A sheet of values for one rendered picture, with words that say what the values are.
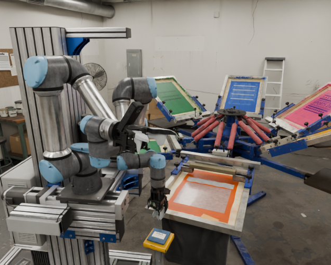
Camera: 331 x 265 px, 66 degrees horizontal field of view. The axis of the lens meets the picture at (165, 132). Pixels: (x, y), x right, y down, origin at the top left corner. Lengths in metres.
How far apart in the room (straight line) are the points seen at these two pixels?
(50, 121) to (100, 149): 0.28
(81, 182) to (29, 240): 0.69
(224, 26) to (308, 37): 1.65
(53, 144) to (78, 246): 0.87
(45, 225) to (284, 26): 5.46
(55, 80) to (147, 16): 5.64
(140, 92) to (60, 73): 0.44
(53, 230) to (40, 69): 0.73
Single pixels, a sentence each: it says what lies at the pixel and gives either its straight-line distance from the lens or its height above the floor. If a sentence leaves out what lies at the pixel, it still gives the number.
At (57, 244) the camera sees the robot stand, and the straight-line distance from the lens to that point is 1.90.
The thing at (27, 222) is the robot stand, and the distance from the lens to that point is 1.42.
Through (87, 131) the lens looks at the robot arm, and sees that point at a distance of 0.97.
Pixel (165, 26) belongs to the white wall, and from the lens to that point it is 6.44.
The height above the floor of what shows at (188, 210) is 0.95.
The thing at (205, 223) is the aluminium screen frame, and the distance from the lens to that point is 1.57.
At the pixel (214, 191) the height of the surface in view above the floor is 0.95.
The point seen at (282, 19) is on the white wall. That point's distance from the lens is 5.98.
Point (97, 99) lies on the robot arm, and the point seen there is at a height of 1.73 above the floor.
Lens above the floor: 1.93
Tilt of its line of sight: 18 degrees down
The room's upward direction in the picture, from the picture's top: straight up
